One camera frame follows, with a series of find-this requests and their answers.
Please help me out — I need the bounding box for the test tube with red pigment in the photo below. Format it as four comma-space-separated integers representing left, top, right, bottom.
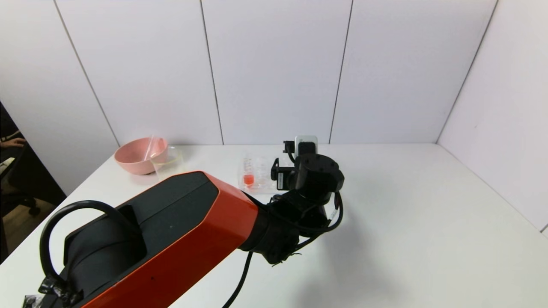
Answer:
242, 152, 256, 189

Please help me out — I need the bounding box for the clear glass beaker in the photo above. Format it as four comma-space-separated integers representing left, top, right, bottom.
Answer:
151, 147, 185, 181

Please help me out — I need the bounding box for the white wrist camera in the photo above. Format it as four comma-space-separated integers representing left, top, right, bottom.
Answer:
283, 136, 318, 155

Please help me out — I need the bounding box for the clear plastic test tube rack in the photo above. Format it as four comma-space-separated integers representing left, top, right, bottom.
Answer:
237, 155, 284, 195

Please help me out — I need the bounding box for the test tube with yellow pigment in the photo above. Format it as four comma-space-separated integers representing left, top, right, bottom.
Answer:
143, 135, 158, 161

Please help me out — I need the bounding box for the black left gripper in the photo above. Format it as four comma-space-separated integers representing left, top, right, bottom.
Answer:
271, 157, 297, 191

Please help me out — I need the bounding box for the pink bowl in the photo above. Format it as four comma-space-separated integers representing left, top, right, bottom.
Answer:
114, 137, 169, 175

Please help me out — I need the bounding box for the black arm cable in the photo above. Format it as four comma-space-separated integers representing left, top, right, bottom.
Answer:
40, 190, 343, 308

